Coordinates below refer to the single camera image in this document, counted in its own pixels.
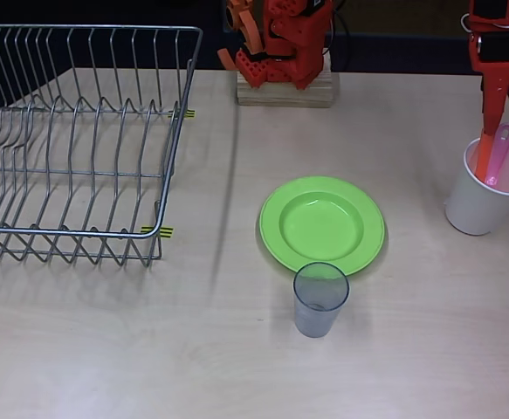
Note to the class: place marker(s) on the pink plastic fork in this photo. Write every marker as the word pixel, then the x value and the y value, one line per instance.
pixel 496 161

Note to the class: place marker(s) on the orange plastic knife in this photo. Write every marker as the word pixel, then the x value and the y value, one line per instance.
pixel 482 161

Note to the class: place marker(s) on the green plastic plate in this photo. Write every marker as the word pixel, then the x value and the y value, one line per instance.
pixel 319 222

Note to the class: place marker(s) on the translucent grey plastic cup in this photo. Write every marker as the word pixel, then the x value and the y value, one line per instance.
pixel 317 320

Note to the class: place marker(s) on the orange SO-100 robot arm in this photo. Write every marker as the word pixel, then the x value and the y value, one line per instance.
pixel 297 43

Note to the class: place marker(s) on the white paper cup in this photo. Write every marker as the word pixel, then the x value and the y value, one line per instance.
pixel 472 209

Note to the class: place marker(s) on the wooden base block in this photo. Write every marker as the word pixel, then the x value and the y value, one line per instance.
pixel 280 97

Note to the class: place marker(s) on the light orange table clamp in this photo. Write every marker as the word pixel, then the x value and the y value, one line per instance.
pixel 249 30

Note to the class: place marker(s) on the yellow black striped tape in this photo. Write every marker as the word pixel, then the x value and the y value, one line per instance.
pixel 190 114
pixel 167 232

